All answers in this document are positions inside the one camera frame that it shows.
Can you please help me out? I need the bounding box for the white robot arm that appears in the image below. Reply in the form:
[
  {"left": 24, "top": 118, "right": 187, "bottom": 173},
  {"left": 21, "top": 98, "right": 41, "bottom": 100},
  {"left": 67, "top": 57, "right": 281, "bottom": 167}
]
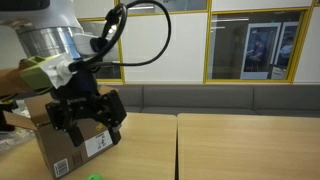
[{"left": 0, "top": 0, "right": 127, "bottom": 147}]

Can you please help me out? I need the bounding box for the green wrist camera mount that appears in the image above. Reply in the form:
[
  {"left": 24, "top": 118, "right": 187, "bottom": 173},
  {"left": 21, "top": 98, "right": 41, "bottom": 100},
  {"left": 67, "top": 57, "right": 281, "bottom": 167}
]
[{"left": 19, "top": 53, "right": 74, "bottom": 90}]

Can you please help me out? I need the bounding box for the green plastic pear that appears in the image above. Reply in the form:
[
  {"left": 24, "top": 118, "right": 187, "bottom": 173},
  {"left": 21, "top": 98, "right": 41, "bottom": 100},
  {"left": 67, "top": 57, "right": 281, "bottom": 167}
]
[{"left": 86, "top": 173, "right": 103, "bottom": 180}]

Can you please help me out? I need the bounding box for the grey bench sofa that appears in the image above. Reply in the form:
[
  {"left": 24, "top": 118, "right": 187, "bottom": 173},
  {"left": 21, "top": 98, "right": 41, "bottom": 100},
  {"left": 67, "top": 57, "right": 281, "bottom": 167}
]
[{"left": 114, "top": 85, "right": 320, "bottom": 118}]

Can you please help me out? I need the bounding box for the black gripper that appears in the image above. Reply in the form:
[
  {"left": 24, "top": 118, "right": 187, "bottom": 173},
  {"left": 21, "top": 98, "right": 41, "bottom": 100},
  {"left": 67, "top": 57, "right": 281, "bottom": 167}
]
[{"left": 46, "top": 71, "right": 127, "bottom": 147}]

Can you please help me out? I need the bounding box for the brown cardboard box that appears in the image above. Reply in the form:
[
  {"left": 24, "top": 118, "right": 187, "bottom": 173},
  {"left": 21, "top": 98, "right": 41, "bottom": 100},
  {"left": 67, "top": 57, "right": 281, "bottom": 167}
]
[{"left": 2, "top": 87, "right": 115, "bottom": 180}]

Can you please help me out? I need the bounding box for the crumpled clear plastic wrap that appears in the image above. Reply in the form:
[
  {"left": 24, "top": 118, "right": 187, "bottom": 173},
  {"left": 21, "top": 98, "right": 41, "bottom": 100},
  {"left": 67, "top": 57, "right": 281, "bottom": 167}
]
[{"left": 0, "top": 129, "right": 35, "bottom": 152}]

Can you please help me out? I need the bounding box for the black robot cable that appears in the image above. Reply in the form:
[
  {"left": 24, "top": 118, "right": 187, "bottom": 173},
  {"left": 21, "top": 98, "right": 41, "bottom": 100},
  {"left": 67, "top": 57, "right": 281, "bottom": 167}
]
[{"left": 68, "top": 0, "right": 172, "bottom": 73}]

